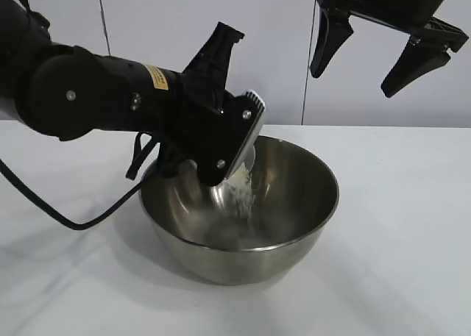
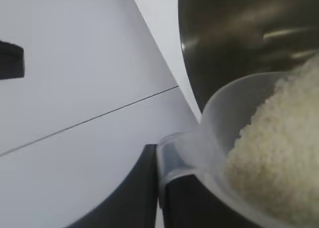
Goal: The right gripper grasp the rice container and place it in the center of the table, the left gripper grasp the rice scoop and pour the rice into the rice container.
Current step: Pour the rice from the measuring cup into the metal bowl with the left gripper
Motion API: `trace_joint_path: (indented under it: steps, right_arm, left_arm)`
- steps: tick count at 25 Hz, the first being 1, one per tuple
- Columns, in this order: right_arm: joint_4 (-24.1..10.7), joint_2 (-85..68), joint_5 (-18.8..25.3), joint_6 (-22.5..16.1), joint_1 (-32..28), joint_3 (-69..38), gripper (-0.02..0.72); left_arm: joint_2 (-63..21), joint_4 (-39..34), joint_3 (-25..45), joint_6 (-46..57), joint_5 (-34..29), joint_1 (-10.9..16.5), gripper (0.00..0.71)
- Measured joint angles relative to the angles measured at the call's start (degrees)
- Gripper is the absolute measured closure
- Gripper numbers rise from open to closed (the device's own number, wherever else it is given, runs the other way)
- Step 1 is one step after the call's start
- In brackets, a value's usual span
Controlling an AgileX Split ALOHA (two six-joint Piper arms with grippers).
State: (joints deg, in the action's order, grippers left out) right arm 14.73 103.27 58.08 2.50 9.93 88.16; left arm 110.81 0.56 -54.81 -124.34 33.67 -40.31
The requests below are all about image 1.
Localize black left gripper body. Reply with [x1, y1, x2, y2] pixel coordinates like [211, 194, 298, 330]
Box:
[157, 21, 246, 176]

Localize stainless steel mixing bowl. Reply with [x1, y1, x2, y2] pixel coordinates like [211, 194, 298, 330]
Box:
[138, 135, 340, 286]

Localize white rice grains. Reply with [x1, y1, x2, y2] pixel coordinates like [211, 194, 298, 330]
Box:
[223, 166, 258, 221]

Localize clear plastic measuring cup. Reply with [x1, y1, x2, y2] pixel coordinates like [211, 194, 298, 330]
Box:
[222, 143, 259, 194]

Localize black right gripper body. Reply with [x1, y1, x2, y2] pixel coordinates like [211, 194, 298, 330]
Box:
[316, 0, 470, 54]

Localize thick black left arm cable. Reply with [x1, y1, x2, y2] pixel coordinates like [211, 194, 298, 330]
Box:
[0, 132, 160, 232]

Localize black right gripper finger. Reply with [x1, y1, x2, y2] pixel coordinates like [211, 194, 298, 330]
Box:
[380, 37, 453, 99]
[309, 10, 355, 79]

